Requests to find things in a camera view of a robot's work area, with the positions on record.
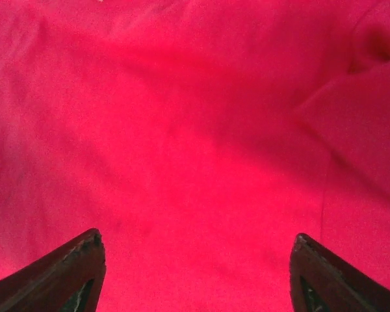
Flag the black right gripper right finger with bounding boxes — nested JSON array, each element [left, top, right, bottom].
[[289, 233, 390, 312]]

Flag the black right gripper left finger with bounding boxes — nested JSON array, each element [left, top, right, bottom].
[[0, 228, 106, 311]]

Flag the red t-shirt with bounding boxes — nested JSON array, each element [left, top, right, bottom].
[[0, 1, 390, 311]]

